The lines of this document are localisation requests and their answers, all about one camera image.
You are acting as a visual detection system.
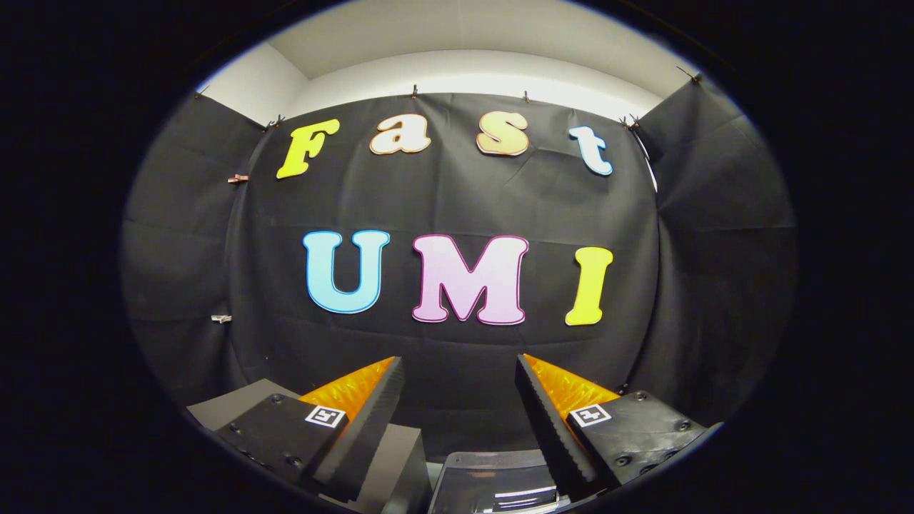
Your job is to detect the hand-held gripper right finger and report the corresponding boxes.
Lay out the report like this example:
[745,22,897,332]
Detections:
[515,353,709,500]

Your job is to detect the dark glass washing machine lid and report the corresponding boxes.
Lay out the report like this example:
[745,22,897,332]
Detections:
[427,450,572,514]

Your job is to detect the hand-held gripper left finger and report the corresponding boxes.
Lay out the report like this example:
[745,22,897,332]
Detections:
[214,356,405,503]

